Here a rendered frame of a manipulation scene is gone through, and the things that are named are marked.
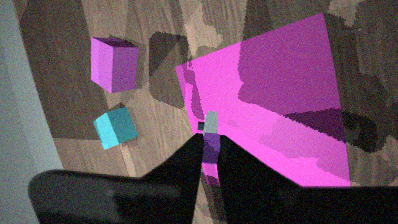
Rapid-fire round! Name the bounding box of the pink cube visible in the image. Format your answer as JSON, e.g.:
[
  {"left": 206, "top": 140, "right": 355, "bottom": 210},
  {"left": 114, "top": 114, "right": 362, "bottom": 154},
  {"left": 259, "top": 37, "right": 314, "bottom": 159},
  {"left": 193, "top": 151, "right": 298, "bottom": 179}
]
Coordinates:
[{"left": 91, "top": 37, "right": 139, "bottom": 94}]

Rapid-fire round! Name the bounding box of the translucent magenta square zone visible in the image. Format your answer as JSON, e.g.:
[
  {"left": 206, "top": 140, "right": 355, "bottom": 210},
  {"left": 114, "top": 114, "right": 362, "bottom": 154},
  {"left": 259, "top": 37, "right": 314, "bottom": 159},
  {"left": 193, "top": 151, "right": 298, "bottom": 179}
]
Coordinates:
[{"left": 175, "top": 13, "right": 350, "bottom": 187}]

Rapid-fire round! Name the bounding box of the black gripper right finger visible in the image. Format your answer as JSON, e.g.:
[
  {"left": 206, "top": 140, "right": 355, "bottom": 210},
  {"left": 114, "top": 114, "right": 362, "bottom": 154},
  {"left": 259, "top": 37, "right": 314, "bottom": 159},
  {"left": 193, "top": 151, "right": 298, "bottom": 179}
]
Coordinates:
[{"left": 217, "top": 135, "right": 398, "bottom": 224}]

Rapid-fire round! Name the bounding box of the teal cube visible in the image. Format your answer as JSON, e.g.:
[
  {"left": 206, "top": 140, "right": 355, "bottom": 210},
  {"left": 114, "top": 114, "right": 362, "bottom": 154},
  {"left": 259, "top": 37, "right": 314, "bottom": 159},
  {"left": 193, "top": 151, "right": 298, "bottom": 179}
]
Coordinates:
[{"left": 93, "top": 107, "right": 138, "bottom": 150}]

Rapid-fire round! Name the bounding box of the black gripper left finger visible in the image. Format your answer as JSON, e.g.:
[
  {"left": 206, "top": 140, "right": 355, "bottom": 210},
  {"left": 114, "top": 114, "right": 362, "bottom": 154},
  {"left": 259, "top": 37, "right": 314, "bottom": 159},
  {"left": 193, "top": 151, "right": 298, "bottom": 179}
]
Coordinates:
[{"left": 28, "top": 133, "right": 204, "bottom": 224}]

